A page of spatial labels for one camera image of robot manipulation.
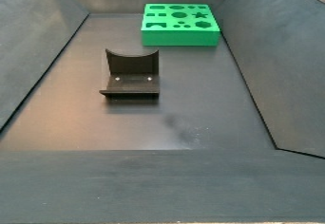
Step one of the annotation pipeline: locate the black curved holder stand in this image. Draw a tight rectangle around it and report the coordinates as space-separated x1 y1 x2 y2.
99 49 160 97

